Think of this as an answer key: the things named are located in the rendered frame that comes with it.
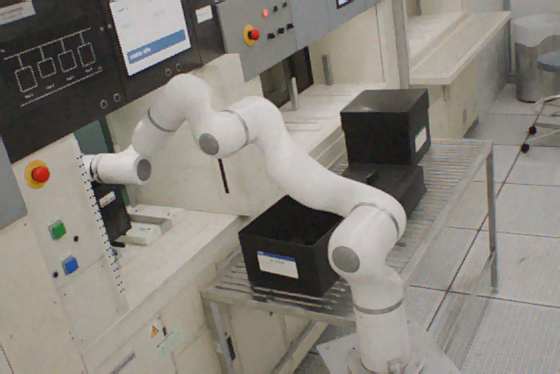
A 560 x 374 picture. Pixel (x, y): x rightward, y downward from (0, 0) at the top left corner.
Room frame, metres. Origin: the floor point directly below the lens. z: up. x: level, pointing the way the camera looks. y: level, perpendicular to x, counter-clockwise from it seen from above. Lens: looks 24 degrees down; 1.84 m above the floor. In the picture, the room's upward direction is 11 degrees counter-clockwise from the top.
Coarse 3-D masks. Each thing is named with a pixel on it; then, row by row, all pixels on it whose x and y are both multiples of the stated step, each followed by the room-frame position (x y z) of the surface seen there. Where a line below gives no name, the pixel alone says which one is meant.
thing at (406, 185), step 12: (348, 168) 2.25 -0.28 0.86; (360, 168) 2.23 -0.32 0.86; (372, 168) 2.21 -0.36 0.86; (384, 168) 2.19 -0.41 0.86; (396, 168) 2.17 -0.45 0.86; (408, 168) 2.15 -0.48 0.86; (420, 168) 2.13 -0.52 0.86; (360, 180) 2.12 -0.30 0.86; (372, 180) 2.08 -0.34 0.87; (384, 180) 2.08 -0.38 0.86; (396, 180) 2.06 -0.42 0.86; (408, 180) 2.05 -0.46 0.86; (420, 180) 2.10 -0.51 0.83; (396, 192) 1.97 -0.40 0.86; (408, 192) 1.99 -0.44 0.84; (420, 192) 2.09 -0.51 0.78; (408, 204) 1.98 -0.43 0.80; (408, 216) 1.96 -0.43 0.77
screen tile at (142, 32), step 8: (136, 0) 1.82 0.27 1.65; (144, 0) 1.85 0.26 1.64; (120, 8) 1.77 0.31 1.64; (128, 8) 1.79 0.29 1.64; (136, 8) 1.81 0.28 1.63; (144, 8) 1.84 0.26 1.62; (120, 16) 1.76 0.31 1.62; (128, 16) 1.78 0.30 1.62; (136, 16) 1.81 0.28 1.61; (144, 16) 1.83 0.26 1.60; (144, 24) 1.83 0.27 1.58; (128, 32) 1.77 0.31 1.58; (136, 32) 1.80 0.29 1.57; (144, 32) 1.82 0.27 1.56; (152, 32) 1.85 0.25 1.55; (128, 40) 1.76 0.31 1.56; (136, 40) 1.79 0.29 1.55
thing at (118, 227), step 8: (96, 184) 1.91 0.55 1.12; (104, 184) 1.82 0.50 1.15; (112, 184) 1.84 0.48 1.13; (96, 192) 1.78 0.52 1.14; (104, 192) 1.81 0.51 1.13; (112, 192) 1.83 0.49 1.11; (120, 192) 1.85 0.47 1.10; (96, 200) 1.78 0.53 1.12; (104, 200) 1.80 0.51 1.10; (112, 200) 1.82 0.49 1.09; (120, 200) 1.85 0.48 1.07; (104, 208) 1.79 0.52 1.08; (112, 208) 1.82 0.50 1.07; (120, 208) 1.84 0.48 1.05; (104, 216) 1.78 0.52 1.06; (112, 216) 1.81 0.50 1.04; (120, 216) 1.83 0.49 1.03; (128, 216) 1.86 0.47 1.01; (104, 224) 1.78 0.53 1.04; (112, 224) 1.80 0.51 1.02; (120, 224) 1.82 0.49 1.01; (128, 224) 1.85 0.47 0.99; (112, 232) 1.79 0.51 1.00; (120, 232) 1.82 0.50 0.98; (112, 240) 1.78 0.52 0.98
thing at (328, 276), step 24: (264, 216) 1.87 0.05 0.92; (288, 216) 1.96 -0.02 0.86; (312, 216) 1.91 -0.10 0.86; (336, 216) 1.85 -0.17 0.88; (240, 240) 1.75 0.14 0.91; (264, 240) 1.69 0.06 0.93; (288, 240) 1.94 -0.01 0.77; (312, 240) 1.88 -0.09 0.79; (264, 264) 1.71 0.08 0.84; (288, 264) 1.65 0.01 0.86; (312, 264) 1.59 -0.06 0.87; (288, 288) 1.66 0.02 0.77; (312, 288) 1.60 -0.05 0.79
